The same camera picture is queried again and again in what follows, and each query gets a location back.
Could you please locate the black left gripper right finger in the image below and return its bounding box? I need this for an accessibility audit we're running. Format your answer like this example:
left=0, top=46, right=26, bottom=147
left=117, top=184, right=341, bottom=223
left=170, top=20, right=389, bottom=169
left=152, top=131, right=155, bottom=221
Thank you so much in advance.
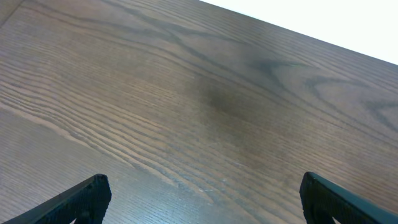
left=299, top=172, right=397, bottom=224

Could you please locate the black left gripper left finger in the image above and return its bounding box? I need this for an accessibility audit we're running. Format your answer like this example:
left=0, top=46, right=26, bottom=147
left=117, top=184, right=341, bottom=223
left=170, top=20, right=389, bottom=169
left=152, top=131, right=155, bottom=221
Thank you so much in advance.
left=4, top=174, right=111, bottom=224

